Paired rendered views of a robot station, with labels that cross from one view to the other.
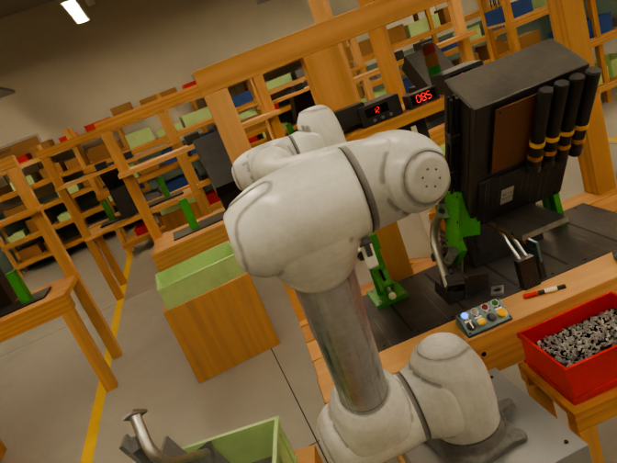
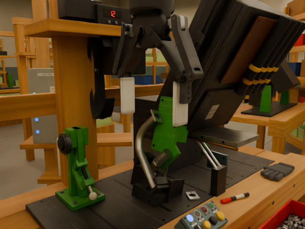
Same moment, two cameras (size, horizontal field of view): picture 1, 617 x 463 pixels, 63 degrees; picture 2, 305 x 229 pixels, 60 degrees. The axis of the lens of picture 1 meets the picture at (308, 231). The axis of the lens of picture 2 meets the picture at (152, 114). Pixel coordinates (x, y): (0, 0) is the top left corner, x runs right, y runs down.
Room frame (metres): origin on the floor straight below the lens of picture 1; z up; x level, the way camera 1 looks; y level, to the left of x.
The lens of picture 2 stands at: (0.90, 0.17, 1.40)
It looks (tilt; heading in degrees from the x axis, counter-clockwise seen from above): 11 degrees down; 321
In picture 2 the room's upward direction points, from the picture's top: straight up
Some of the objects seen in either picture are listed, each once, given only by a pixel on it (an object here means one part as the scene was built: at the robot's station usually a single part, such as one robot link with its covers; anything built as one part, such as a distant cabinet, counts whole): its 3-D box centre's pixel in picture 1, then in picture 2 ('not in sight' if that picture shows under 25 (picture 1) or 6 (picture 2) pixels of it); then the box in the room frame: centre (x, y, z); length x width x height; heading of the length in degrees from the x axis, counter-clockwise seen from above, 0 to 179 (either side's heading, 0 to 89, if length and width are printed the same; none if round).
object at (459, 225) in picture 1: (461, 215); (172, 123); (1.62, -0.51, 1.17); 0.13 x 0.12 x 0.20; 93
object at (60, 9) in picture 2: (345, 118); (80, 9); (1.89, -0.28, 1.59); 0.15 x 0.07 x 0.07; 93
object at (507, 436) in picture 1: (475, 424); not in sight; (0.95, -0.20, 0.95); 0.22 x 0.18 x 0.06; 106
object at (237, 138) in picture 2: (510, 216); (204, 132); (1.59, -0.67, 1.11); 0.39 x 0.16 x 0.03; 3
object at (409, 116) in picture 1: (418, 108); (134, 36); (1.95, -0.57, 1.52); 0.90 x 0.25 x 0.04; 93
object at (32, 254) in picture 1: (68, 195); not in sight; (10.42, 4.24, 1.11); 3.01 x 0.54 x 2.23; 101
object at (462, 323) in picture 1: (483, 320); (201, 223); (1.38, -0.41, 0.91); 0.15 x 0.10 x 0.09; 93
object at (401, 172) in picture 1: (398, 173); not in sight; (0.70, -0.15, 1.64); 0.18 x 0.14 x 0.13; 5
